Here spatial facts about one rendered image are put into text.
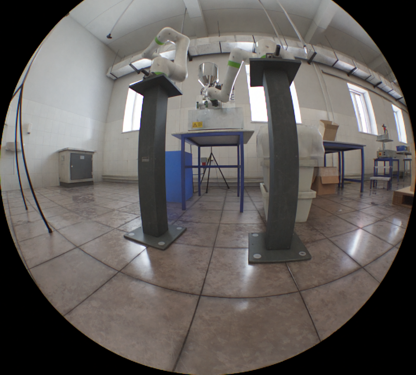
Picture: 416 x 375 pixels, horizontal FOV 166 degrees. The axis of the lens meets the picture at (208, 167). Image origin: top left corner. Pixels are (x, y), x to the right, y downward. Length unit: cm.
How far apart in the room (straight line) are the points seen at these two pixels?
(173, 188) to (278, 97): 141
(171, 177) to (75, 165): 241
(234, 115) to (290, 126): 91
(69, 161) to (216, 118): 298
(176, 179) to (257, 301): 145
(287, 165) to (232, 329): 62
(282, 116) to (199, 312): 79
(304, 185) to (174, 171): 132
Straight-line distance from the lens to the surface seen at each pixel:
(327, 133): 237
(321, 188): 232
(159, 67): 101
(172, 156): 167
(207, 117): 151
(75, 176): 349
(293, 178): 66
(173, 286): 57
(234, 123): 147
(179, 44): 134
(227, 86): 132
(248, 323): 47
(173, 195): 170
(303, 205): 111
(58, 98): 428
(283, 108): 70
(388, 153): 455
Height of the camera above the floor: 42
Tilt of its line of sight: level
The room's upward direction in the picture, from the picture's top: straight up
